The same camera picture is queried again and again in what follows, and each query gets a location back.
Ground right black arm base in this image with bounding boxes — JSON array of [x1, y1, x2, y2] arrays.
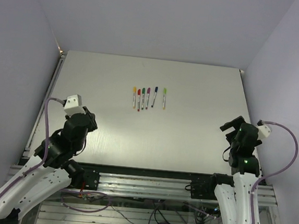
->
[[185, 173, 217, 201]]

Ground aluminium table edge rail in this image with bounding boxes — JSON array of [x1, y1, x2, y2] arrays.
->
[[21, 51, 68, 159]]

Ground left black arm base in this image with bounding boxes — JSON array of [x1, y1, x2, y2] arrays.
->
[[69, 171, 100, 191]]

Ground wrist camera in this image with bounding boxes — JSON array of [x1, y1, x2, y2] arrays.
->
[[256, 120, 271, 140], [64, 94, 85, 116]]

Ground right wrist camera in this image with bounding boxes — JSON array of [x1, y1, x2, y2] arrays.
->
[[256, 120, 271, 140]]

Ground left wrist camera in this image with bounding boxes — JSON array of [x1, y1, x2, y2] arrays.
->
[[64, 94, 85, 116]]

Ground orange marker pen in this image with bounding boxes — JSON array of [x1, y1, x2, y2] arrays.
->
[[162, 91, 167, 110]]

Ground red marker pen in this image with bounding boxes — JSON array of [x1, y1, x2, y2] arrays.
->
[[137, 95, 141, 112]]

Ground green marker pen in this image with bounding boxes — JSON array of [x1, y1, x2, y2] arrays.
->
[[141, 93, 146, 110]]

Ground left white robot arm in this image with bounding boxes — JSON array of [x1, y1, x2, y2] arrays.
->
[[0, 107, 98, 224]]

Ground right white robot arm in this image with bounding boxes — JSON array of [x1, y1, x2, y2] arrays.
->
[[206, 116, 270, 224]]

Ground white marker pen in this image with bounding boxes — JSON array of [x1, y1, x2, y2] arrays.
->
[[151, 91, 158, 108]]

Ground pink marker pen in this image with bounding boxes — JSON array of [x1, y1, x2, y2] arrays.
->
[[145, 93, 150, 110]]

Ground aluminium frame rail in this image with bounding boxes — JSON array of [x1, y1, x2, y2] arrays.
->
[[4, 165, 278, 207]]

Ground yellow marker pen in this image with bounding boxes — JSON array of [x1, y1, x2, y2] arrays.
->
[[133, 87, 137, 109]]

